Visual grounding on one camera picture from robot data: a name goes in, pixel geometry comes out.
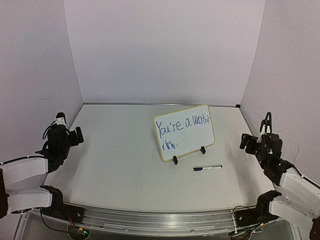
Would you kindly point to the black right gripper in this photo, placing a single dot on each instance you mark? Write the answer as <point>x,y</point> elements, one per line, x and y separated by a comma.
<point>247,142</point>

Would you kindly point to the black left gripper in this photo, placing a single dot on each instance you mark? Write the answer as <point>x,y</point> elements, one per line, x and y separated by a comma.
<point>74,140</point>

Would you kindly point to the white marker pen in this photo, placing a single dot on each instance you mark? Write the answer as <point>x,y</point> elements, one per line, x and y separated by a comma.
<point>210,167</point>

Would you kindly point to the white whiteboard yellow rim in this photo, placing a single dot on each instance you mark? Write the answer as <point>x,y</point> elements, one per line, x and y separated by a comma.
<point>184,132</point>

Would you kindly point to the blue marker cap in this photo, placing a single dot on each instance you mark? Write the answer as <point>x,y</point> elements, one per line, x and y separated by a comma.
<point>198,169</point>

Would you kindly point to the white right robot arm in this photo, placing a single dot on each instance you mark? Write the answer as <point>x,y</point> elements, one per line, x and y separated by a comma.
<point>295,197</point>

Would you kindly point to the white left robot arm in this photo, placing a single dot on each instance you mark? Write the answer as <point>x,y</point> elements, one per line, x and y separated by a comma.
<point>47,160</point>

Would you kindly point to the black right board stand foot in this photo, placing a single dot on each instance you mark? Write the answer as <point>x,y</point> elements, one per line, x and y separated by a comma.
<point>203,150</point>

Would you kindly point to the black board stand foot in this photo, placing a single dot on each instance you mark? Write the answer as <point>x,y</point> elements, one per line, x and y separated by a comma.
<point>175,160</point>
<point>203,150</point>

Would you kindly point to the black left board stand foot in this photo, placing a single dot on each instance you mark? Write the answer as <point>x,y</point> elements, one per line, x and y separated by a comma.
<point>175,160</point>

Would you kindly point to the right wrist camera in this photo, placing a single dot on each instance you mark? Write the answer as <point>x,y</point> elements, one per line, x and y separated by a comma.
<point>265,128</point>

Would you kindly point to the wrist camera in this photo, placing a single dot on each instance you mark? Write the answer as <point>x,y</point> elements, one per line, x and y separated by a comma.
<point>60,119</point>
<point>265,128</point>

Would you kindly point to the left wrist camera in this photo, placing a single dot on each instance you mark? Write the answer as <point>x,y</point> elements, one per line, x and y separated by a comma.
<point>60,119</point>

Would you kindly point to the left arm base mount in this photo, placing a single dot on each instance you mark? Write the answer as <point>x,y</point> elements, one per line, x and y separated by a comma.
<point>62,211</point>

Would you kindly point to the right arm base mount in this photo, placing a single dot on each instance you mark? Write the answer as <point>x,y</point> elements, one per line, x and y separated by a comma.
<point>245,216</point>

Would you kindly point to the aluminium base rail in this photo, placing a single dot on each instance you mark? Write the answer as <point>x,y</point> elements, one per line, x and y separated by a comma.
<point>98,223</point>

